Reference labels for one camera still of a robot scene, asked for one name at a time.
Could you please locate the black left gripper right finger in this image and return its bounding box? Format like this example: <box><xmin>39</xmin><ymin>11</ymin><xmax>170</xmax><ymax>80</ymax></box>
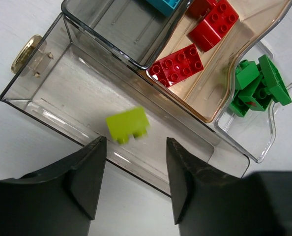
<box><xmin>166</xmin><ymin>138</ymin><xmax>292</xmax><ymax>236</ymax></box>

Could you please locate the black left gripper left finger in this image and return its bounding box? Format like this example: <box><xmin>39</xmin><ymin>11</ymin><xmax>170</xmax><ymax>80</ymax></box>
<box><xmin>0</xmin><ymin>136</ymin><xmax>107</xmax><ymax>236</ymax></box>

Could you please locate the small green lego brick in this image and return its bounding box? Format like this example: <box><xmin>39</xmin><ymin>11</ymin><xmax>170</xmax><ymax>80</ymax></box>
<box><xmin>238</xmin><ymin>75</ymin><xmax>272</xmax><ymax>112</ymax></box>

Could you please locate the lime lego brick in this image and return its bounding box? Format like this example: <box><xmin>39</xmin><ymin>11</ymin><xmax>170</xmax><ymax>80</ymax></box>
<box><xmin>106</xmin><ymin>107</ymin><xmax>150</xmax><ymax>145</ymax></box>

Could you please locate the small red lego brick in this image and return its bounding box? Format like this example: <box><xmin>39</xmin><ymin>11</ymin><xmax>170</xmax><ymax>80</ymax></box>
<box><xmin>186</xmin><ymin>0</ymin><xmax>217</xmax><ymax>18</ymax></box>

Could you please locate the long cyan lego brick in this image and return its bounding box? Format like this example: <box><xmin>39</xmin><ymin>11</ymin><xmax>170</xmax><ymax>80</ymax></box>
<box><xmin>146</xmin><ymin>0</ymin><xmax>180</xmax><ymax>17</ymax></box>

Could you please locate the clear plastic bin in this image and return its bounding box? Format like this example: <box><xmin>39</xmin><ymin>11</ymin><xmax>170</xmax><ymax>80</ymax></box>
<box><xmin>214</xmin><ymin>41</ymin><xmax>292</xmax><ymax>163</ymax></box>

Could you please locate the clear long front bin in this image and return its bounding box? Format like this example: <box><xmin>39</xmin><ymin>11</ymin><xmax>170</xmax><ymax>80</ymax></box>
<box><xmin>0</xmin><ymin>14</ymin><xmax>250</xmax><ymax>194</ymax></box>

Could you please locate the brass knob on front bin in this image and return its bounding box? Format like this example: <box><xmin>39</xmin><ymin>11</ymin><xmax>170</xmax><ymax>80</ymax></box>
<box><xmin>11</xmin><ymin>34</ymin><xmax>54</xmax><ymax>78</ymax></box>

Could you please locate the smoky grey plastic bin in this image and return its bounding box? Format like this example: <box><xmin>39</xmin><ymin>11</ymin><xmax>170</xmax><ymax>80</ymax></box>
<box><xmin>61</xmin><ymin>0</ymin><xmax>191</xmax><ymax>69</ymax></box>

